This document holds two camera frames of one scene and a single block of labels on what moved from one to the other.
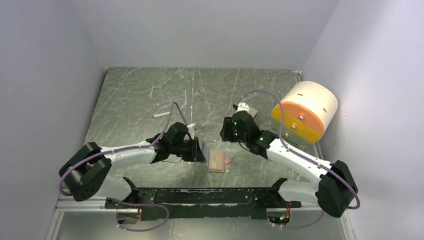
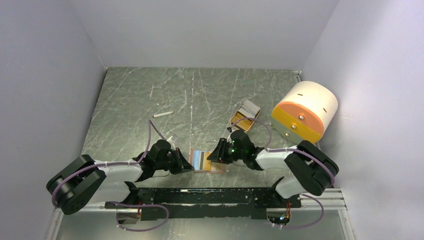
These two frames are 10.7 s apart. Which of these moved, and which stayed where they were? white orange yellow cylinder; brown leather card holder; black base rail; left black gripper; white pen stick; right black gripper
Moved: left black gripper; right black gripper; brown leather card holder
Stayed: white pen stick; black base rail; white orange yellow cylinder
